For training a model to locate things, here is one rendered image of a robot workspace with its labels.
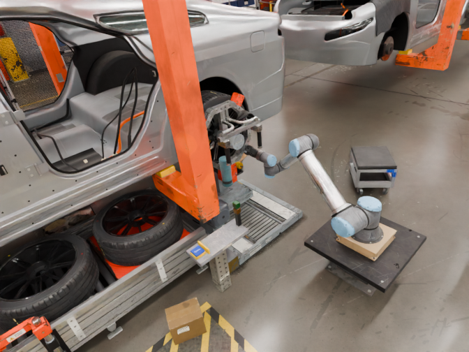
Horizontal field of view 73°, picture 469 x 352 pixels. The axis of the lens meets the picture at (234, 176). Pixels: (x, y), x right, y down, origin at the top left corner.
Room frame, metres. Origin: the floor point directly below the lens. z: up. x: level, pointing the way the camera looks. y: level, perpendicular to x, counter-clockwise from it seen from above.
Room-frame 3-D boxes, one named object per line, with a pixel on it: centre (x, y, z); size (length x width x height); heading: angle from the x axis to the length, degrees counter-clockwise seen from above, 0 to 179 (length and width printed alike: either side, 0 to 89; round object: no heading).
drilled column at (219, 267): (1.60, 0.19, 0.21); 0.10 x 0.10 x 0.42; 38
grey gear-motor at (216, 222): (2.18, 0.26, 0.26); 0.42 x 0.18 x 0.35; 38
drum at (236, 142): (2.35, 0.00, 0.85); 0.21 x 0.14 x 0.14; 38
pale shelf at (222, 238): (1.62, 0.17, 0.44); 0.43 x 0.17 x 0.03; 128
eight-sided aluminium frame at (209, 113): (2.40, 0.04, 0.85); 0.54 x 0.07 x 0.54; 128
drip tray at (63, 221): (2.59, 1.72, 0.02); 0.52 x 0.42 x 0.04; 122
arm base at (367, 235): (1.61, -0.86, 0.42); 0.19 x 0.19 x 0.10
